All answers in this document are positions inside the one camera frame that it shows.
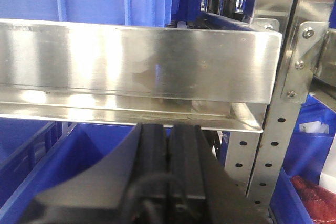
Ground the stainless steel shelf beam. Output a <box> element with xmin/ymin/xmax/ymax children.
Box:
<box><xmin>1</xmin><ymin>19</ymin><xmax>281</xmax><ymax>133</ymax></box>

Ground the blue bin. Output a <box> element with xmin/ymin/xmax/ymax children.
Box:
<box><xmin>270</xmin><ymin>96</ymin><xmax>335</xmax><ymax>223</ymax></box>
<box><xmin>1</xmin><ymin>123</ymin><xmax>135</xmax><ymax>223</ymax></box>

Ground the steel corner bracket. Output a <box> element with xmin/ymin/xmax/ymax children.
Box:
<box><xmin>281</xmin><ymin>22</ymin><xmax>329</xmax><ymax>104</ymax></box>

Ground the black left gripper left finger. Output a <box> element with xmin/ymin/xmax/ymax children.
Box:
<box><xmin>19</xmin><ymin>124</ymin><xmax>168</xmax><ymax>223</ymax></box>

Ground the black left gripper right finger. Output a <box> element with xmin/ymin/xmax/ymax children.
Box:
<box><xmin>168</xmin><ymin>125</ymin><xmax>268</xmax><ymax>223</ymax></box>

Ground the blue bin lower right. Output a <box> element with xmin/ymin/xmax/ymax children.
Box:
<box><xmin>270</xmin><ymin>96</ymin><xmax>335</xmax><ymax>223</ymax></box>

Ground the perforated steel shelf post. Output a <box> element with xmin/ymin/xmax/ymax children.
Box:
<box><xmin>223</xmin><ymin>0</ymin><xmax>336</xmax><ymax>224</ymax></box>

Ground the blue bin lower left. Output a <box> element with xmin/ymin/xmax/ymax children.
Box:
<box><xmin>1</xmin><ymin>123</ymin><xmax>135</xmax><ymax>223</ymax></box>

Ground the red packaged item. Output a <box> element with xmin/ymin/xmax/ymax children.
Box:
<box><xmin>290</xmin><ymin>176</ymin><xmax>335</xmax><ymax>223</ymax></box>

